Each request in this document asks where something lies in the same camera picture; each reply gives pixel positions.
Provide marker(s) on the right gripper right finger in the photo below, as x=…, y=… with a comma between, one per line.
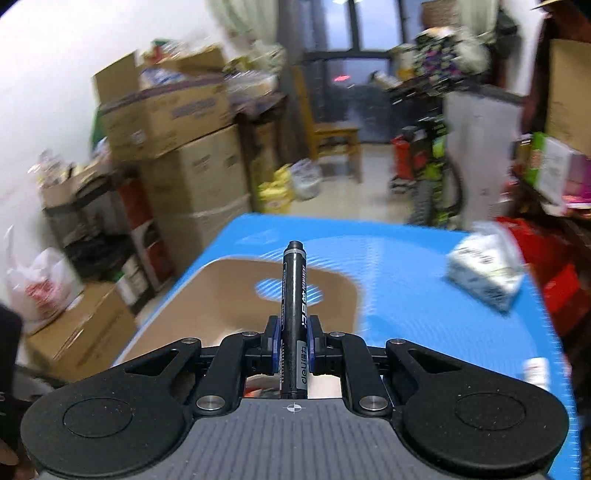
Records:
x=357, y=366

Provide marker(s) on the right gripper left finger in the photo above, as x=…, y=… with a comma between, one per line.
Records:
x=228, y=365

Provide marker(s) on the black marker pen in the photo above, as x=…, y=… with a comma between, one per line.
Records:
x=294, y=324

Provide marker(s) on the white pill bottle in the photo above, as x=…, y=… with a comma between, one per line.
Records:
x=536, y=371

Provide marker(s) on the white red plastic bag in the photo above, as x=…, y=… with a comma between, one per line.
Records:
x=41, y=291

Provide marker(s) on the beige plastic storage bin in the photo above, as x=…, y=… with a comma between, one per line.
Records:
x=220, y=298

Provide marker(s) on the floor cardboard box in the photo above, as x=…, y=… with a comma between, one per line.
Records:
x=86, y=338

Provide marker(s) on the blue silicone baking mat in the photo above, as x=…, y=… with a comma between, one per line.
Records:
x=401, y=271

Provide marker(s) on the black metal shelf rack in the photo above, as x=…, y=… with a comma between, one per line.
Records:
x=92, y=231

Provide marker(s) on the small box on rack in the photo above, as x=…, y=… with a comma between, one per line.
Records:
x=59, y=184

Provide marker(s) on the yellow oil jug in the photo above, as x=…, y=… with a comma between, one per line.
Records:
x=276, y=196

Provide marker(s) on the white tissue box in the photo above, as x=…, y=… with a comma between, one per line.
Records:
x=489, y=265

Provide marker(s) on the large stacked cardboard box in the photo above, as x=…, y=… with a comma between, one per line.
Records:
x=194, y=192

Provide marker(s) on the green black bicycle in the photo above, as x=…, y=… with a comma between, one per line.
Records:
x=423, y=166

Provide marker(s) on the wooden chair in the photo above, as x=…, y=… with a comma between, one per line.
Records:
x=324, y=139

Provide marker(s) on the red gift bag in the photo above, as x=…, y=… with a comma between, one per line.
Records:
x=552, y=263

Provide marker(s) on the white refrigerator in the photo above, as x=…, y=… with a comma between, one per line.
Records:
x=483, y=128

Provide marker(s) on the open top cardboard box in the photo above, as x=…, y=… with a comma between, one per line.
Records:
x=149, y=110

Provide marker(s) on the green white carton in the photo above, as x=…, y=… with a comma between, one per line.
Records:
x=555, y=169

